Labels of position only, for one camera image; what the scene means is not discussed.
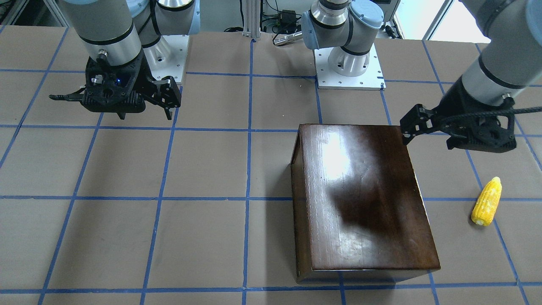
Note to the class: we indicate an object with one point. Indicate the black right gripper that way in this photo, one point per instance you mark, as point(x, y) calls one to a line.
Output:
point(166, 92)

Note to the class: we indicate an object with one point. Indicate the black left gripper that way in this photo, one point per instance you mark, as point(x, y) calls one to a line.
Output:
point(458, 101)

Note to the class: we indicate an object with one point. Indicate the yellow corn cob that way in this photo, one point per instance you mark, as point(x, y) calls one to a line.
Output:
point(484, 211)

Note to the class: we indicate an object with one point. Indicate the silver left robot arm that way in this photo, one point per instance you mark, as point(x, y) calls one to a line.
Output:
point(506, 66)

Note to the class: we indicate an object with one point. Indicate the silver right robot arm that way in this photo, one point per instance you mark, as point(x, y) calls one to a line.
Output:
point(126, 42)

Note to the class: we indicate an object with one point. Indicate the dark wooden drawer cabinet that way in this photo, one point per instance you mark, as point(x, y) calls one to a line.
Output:
point(358, 211)

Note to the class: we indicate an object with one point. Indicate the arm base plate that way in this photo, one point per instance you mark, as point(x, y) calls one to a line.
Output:
point(167, 57)
point(351, 70)

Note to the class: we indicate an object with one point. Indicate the aluminium frame post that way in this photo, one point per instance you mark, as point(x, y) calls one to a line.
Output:
point(251, 10)

